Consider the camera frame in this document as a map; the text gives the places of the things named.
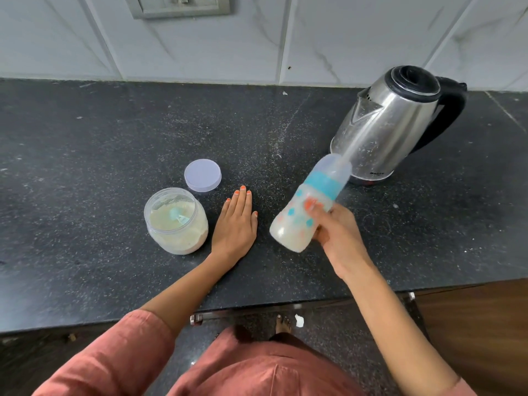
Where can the person's right hand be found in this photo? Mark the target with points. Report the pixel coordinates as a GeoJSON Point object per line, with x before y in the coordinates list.
{"type": "Point", "coordinates": [340, 241]}

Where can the wall power socket plate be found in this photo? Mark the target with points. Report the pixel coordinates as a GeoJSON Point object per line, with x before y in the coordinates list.
{"type": "Point", "coordinates": [177, 6]}

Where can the person's left middle finger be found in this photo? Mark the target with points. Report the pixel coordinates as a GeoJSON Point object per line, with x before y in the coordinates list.
{"type": "Point", "coordinates": [242, 204]}

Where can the white paper scrap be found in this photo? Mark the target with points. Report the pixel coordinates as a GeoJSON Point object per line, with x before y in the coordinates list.
{"type": "Point", "coordinates": [299, 320]}

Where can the translucent round jar lid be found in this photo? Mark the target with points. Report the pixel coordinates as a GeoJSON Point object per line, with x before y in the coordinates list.
{"type": "Point", "coordinates": [202, 175]}

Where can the stainless steel electric kettle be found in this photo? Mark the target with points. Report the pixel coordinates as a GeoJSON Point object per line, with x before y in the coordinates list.
{"type": "Point", "coordinates": [385, 123]}

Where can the person's left little finger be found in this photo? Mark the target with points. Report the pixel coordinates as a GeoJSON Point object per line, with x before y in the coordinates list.
{"type": "Point", "coordinates": [225, 212]}

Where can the person's left forearm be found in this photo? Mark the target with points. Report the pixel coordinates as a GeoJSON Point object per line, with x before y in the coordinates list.
{"type": "Point", "coordinates": [181, 290]}

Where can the person's left hand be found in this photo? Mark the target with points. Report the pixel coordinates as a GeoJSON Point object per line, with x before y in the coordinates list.
{"type": "Point", "coordinates": [234, 237]}

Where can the clear plastic powder jar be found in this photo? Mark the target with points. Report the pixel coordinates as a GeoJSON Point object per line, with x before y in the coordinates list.
{"type": "Point", "coordinates": [176, 230]}

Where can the person's left thumb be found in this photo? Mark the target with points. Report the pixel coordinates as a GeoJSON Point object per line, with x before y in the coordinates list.
{"type": "Point", "coordinates": [254, 225]}

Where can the person's right thumb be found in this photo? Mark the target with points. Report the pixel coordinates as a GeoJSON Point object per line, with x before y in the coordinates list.
{"type": "Point", "coordinates": [316, 214]}

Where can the person's right forearm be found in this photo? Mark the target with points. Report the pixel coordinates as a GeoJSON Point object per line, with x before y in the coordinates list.
{"type": "Point", "coordinates": [396, 329]}

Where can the person's foot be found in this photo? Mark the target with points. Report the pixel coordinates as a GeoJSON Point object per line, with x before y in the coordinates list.
{"type": "Point", "coordinates": [283, 324]}

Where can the patterned baby feeding bottle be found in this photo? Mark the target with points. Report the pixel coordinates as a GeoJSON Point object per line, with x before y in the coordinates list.
{"type": "Point", "coordinates": [303, 210]}

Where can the light blue measuring scoop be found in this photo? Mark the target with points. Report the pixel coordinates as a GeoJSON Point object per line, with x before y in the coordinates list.
{"type": "Point", "coordinates": [178, 215]}

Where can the salmon pink garment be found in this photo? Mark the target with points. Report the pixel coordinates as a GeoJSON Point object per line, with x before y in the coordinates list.
{"type": "Point", "coordinates": [264, 367]}

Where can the brown wooden cabinet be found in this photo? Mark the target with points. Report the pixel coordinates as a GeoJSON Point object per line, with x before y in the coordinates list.
{"type": "Point", "coordinates": [478, 334]}

